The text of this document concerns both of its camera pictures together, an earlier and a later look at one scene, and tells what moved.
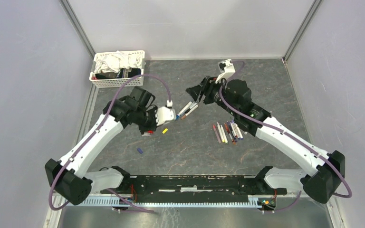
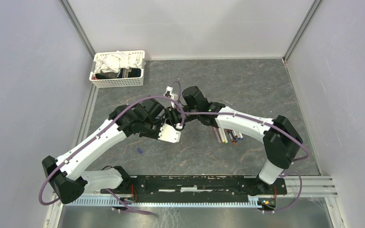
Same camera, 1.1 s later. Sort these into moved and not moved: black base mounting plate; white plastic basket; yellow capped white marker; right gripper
Moved: right gripper
Not moved: yellow capped white marker; white plastic basket; black base mounting plate
